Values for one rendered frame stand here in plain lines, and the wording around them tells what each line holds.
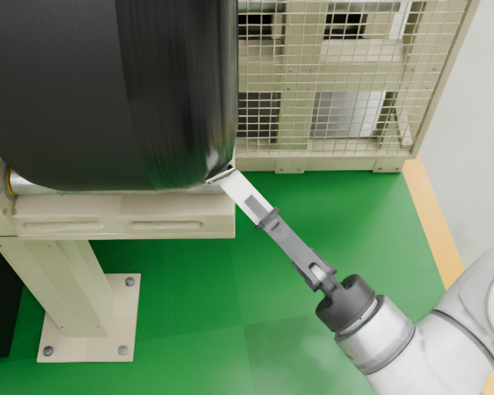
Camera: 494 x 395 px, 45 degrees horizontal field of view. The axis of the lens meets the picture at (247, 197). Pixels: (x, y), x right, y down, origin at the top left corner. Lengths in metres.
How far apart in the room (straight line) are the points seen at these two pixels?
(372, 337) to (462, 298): 0.13
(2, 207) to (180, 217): 0.27
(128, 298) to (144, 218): 0.89
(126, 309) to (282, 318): 0.46
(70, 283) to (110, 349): 0.38
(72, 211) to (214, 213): 0.22
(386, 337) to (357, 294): 0.06
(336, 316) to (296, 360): 1.01
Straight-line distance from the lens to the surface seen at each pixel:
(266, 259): 1.86
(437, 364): 0.77
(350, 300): 0.74
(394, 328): 0.75
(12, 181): 0.97
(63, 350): 1.81
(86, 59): 0.57
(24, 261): 1.38
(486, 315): 0.78
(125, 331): 1.79
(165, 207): 0.95
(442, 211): 2.04
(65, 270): 1.40
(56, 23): 0.57
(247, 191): 0.75
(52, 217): 0.98
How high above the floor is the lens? 1.67
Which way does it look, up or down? 58 degrees down
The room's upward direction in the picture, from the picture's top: straight up
